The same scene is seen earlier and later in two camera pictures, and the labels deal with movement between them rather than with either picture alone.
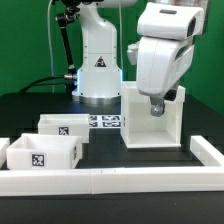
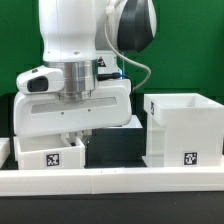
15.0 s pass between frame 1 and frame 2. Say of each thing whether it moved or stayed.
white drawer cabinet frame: moved
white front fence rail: stayed
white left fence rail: stayed
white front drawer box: moved
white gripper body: moved
